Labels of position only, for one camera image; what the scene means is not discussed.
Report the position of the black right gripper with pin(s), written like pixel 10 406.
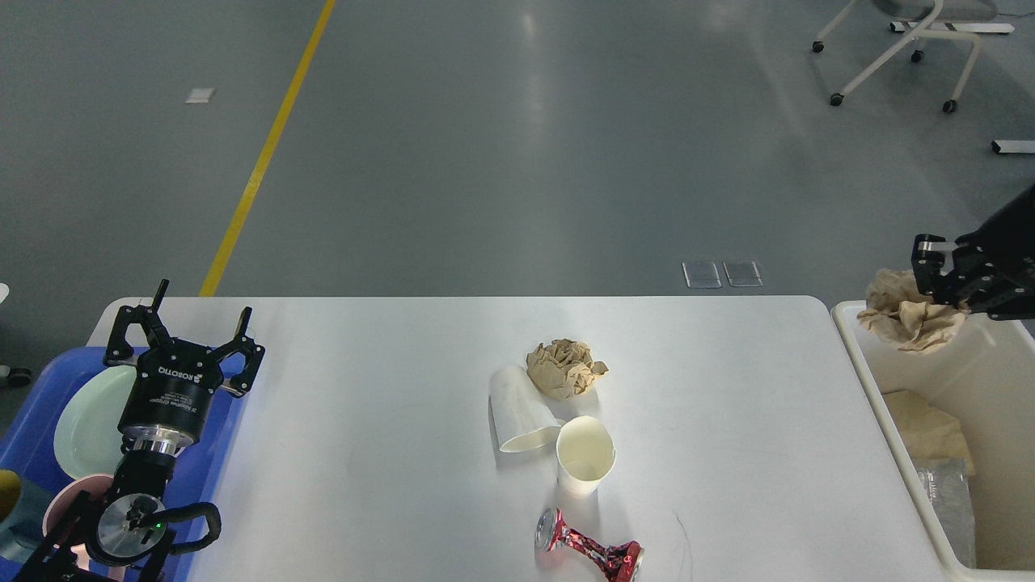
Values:
pixel 967 276

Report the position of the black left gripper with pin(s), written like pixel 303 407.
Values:
pixel 176 381

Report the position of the light green plate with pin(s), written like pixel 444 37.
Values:
pixel 86 439

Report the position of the brown paper bag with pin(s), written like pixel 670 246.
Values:
pixel 927 432

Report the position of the aluminium foil tray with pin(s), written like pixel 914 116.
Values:
pixel 946 484

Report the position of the pink mug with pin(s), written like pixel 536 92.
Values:
pixel 96 485

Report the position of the dark teal mug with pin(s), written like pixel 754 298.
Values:
pixel 23 507

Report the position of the brown paper ball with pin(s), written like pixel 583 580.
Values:
pixel 564 368

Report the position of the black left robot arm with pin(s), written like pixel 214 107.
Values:
pixel 130 526

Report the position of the beige plastic bin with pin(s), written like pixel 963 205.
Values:
pixel 985 378

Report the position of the white table foot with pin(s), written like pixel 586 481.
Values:
pixel 1004 147

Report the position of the white chair base left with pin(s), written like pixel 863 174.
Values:
pixel 15 376

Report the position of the blue plastic tray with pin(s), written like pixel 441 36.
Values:
pixel 27 449

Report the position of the right floor outlet cover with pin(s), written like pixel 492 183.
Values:
pixel 743 273

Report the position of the floor outlet cover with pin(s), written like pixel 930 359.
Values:
pixel 701 274
pixel 743 273

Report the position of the white office chair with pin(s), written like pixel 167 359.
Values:
pixel 923 21

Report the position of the left floor outlet cover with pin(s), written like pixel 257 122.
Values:
pixel 701 274

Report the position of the tipped white paper cup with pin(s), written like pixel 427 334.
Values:
pixel 522 420

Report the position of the upright white paper cup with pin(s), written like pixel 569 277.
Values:
pixel 585 454

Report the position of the crushed red can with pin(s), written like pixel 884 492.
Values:
pixel 616 562

